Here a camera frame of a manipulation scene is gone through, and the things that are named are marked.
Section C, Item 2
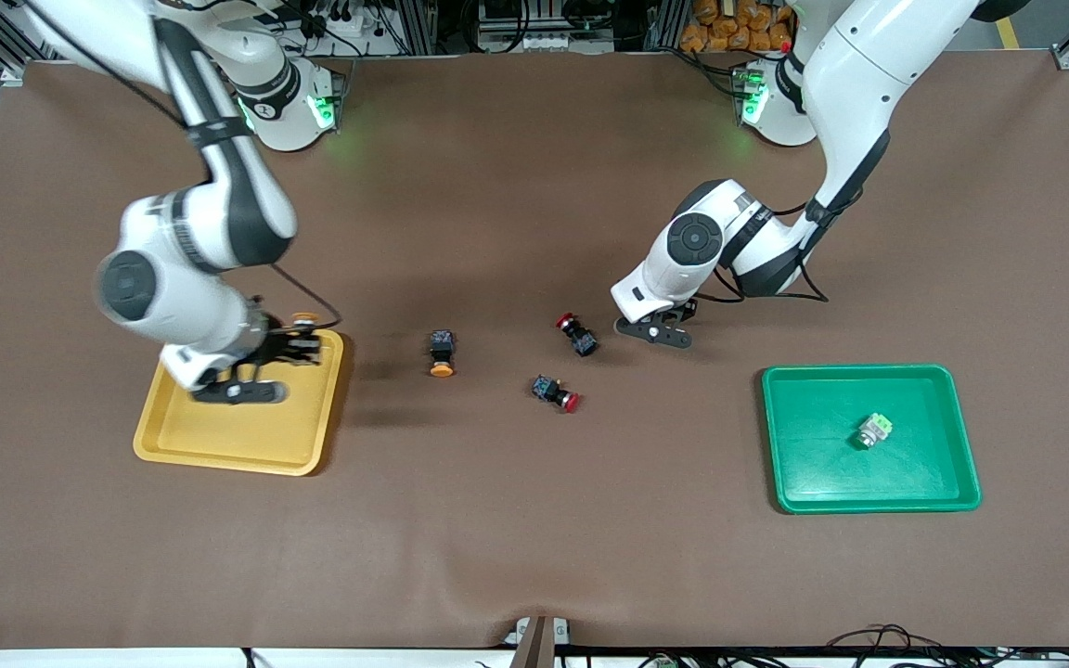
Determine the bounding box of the small-cap yellow push button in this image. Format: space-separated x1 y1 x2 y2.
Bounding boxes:
290 314 320 363

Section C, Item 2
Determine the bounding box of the green push button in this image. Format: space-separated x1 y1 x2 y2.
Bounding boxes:
850 413 894 452

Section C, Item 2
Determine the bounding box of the red push button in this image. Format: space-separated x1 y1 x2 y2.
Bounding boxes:
554 312 599 358
531 374 582 414

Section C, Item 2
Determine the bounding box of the yellow plastic tray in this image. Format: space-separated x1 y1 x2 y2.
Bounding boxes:
133 318 345 477

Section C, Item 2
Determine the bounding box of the green plastic tray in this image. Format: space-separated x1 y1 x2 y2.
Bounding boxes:
761 364 983 515

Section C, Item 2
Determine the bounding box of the brown table mat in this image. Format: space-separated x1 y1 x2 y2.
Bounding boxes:
0 51 1069 650

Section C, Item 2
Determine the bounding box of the white power strip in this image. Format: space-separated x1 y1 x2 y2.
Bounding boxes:
477 31 612 54

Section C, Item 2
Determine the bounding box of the orange packaged snacks pile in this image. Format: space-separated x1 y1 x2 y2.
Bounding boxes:
680 0 793 54

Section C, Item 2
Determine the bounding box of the metal table clamp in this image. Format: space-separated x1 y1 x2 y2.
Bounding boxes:
504 615 573 668

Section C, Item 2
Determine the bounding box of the black cable bundle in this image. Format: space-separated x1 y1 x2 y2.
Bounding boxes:
822 624 1069 668

